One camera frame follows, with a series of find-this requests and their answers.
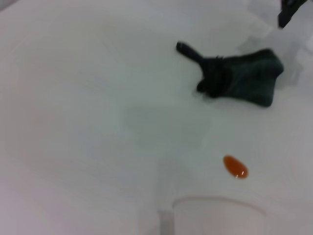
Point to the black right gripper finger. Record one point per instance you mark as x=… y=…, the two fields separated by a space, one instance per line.
x=286 y=16

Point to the white paper cup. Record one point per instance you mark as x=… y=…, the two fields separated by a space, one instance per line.
x=215 y=220

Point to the orange sauce blob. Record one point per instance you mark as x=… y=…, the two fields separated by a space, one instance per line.
x=236 y=167

